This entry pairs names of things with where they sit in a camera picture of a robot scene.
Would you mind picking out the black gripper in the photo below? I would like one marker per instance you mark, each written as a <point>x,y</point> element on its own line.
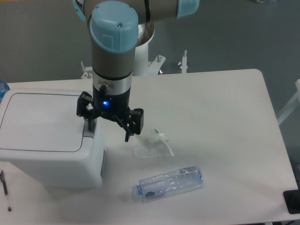
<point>131,120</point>

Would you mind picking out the white push-lid trash can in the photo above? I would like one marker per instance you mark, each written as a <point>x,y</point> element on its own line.
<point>41,135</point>

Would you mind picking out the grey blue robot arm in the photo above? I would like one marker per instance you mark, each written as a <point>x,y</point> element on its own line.
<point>113,29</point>

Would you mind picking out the crumpled white plastic wrapper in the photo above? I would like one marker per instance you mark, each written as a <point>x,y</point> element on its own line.
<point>152,144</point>

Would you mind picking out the crushed clear plastic bottle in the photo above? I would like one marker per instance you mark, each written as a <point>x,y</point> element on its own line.
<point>168,184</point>

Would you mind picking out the blue bottle at left edge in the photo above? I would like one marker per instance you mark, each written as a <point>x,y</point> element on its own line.
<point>4,88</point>

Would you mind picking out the black clear pen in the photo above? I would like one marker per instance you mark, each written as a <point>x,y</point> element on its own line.
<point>3,181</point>

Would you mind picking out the black device at right edge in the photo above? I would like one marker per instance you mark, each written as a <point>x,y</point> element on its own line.
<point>292,200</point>

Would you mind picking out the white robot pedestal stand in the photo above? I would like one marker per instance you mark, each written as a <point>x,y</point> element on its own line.
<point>142,66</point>

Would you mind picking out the white frame at right edge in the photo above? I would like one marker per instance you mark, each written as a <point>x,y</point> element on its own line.
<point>290,106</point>

